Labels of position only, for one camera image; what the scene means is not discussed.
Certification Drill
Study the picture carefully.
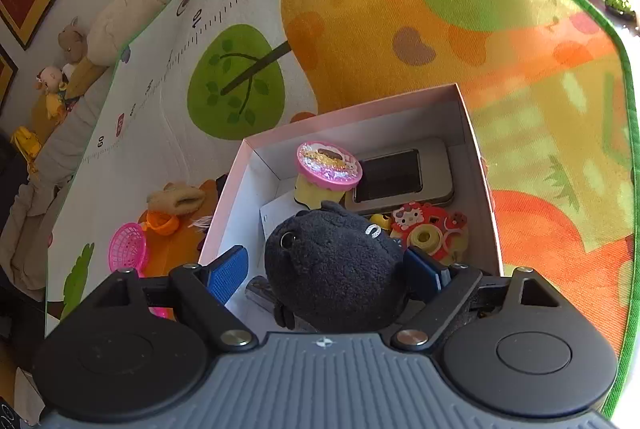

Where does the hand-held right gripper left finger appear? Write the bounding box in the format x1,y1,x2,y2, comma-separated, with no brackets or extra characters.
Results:
95,245,257,351

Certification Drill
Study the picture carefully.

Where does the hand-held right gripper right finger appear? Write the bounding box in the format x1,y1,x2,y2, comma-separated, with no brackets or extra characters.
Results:
391,246,563,352

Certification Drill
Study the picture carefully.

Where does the red yellow toy camera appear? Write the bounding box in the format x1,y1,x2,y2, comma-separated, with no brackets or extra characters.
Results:
390,203,470,266

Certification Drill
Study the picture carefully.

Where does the black bar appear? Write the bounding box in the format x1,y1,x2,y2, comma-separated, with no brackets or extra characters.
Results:
245,275,281,315

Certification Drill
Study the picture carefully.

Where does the orange plastic toy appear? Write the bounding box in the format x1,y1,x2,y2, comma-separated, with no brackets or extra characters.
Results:
139,212,180,235

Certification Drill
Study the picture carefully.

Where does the black cat plush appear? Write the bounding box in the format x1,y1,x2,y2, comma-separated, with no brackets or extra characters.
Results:
264,200,411,332

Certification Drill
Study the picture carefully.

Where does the pink toy net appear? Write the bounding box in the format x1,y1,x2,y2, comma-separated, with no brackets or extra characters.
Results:
110,222,173,321

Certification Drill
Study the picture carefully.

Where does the yellow pudding toy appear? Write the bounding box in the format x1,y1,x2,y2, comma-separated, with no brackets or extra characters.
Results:
294,142,365,210

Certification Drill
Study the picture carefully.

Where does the pink cardboard box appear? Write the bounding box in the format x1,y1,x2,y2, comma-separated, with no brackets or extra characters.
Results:
197,82,505,310

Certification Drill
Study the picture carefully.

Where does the white power adapter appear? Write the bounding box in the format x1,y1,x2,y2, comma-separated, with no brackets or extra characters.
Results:
260,196,311,240

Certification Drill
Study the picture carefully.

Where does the grey tin with window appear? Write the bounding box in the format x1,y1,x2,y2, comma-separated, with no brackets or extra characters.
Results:
352,138,456,216

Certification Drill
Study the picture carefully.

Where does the beige blanket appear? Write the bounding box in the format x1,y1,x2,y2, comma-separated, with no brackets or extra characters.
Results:
0,182,76,300

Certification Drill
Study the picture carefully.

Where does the beige sofa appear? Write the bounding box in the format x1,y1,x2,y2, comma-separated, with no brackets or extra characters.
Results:
0,54,126,300

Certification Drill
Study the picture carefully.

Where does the yellow toy backpack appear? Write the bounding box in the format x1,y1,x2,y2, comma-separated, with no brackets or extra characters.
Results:
11,126,42,175

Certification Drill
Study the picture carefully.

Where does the yellow duck plush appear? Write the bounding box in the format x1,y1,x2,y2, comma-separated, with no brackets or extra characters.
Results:
42,84,68,120

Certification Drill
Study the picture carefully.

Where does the colourful printed play mat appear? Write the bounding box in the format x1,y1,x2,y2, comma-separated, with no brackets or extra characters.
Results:
45,0,640,420

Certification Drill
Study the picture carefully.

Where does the pink-faced doll plush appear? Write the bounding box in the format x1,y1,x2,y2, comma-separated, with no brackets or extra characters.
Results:
36,65,68,92

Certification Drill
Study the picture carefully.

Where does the cream plush pillow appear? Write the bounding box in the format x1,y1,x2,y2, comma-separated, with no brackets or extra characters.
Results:
87,0,173,67

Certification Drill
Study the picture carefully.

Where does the brown rabbit plush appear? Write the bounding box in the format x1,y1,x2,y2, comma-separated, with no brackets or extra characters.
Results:
57,16,91,65

